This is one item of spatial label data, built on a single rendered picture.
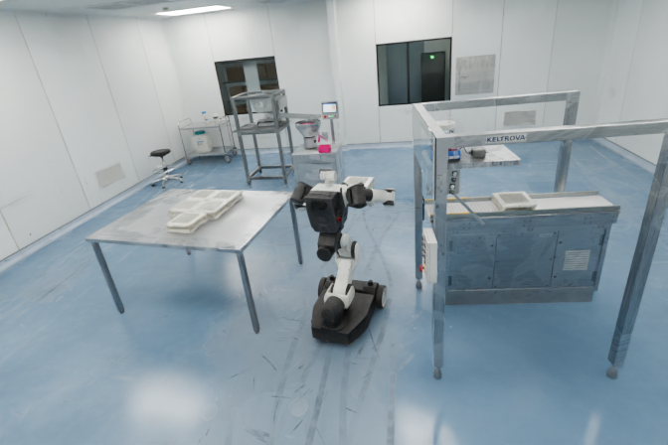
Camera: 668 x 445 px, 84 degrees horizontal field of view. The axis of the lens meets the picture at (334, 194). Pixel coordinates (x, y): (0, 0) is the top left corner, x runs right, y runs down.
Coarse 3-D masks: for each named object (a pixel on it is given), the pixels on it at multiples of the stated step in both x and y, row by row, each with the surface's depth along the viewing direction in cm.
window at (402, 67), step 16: (384, 48) 698; (400, 48) 693; (416, 48) 689; (432, 48) 684; (448, 48) 679; (384, 64) 709; (400, 64) 704; (416, 64) 700; (432, 64) 695; (448, 64) 690; (384, 80) 722; (400, 80) 717; (416, 80) 712; (432, 80) 706; (448, 80) 702; (384, 96) 734; (400, 96) 728; (416, 96) 723; (432, 96) 718; (448, 96) 713
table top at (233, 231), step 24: (168, 192) 401; (192, 192) 393; (264, 192) 373; (288, 192) 366; (144, 216) 346; (168, 216) 340; (240, 216) 325; (264, 216) 320; (96, 240) 311; (120, 240) 303; (144, 240) 299; (168, 240) 294; (192, 240) 291; (216, 240) 287; (240, 240) 283
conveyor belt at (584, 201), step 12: (432, 204) 301; (456, 204) 297; (468, 204) 295; (480, 204) 293; (492, 204) 291; (540, 204) 283; (552, 204) 281; (564, 204) 279; (576, 204) 278; (588, 204) 276; (600, 204) 274; (492, 216) 274
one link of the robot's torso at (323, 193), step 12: (312, 192) 255; (324, 192) 253; (336, 192) 251; (312, 204) 248; (324, 204) 245; (336, 204) 250; (348, 204) 264; (312, 216) 253; (324, 216) 249; (336, 216) 251; (324, 228) 257; (336, 228) 254
